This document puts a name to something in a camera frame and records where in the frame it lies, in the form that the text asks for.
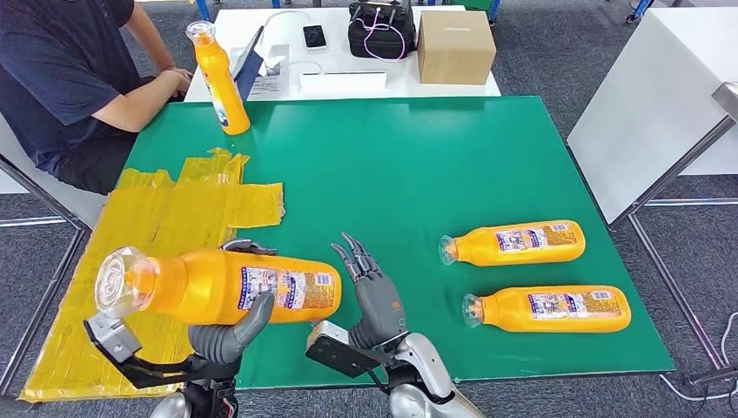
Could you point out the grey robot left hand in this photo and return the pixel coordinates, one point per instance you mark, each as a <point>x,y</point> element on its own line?
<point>222,340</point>

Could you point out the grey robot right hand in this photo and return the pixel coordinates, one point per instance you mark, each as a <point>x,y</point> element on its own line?
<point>380,311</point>

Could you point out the person's left hand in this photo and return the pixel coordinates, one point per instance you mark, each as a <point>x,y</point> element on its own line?
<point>179,75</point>

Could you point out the orange detergent bottle clear cap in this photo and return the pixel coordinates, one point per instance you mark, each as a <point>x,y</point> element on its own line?
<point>202,288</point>
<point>484,248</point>
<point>225,98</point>
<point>513,314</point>

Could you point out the person's left forearm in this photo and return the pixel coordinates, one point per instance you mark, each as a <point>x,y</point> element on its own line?
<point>147,37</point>

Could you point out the person's right forearm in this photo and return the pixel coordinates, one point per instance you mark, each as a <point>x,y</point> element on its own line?
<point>138,107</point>

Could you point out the blue tablet case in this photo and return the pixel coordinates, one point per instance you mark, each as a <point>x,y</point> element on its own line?
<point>249,72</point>

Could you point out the printed paper sheet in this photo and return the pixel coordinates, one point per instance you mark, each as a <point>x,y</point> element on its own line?
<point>275,83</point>

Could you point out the black smartphone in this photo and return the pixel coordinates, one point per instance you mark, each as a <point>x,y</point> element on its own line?
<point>315,37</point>

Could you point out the yellow taped cardboard sheet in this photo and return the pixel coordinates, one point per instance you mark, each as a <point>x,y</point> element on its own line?
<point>144,213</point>

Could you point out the white desk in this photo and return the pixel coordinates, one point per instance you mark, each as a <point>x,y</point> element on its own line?
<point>340,56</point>

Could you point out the white flat box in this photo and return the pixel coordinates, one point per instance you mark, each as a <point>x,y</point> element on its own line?
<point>343,82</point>

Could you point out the black equipment bag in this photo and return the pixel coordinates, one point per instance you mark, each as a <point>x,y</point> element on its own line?
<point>369,47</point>

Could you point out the brown cardboard box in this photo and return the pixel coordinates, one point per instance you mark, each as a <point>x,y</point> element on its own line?
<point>455,51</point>

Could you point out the green plastic crate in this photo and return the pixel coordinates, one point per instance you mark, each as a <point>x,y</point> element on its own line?
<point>468,3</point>

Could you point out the large white side table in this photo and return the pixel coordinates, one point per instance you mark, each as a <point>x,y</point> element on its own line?
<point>651,112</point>

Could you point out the black right camera bracket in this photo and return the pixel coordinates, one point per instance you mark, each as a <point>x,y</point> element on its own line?
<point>340,357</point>

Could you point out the blue metal frame leg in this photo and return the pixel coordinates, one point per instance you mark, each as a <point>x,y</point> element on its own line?
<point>495,10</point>
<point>639,10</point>
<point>203,9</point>

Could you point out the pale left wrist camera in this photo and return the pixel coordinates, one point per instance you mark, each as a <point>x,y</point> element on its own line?
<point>112,340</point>

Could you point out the grey metal table frame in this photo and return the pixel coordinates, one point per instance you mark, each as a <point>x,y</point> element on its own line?
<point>669,283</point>

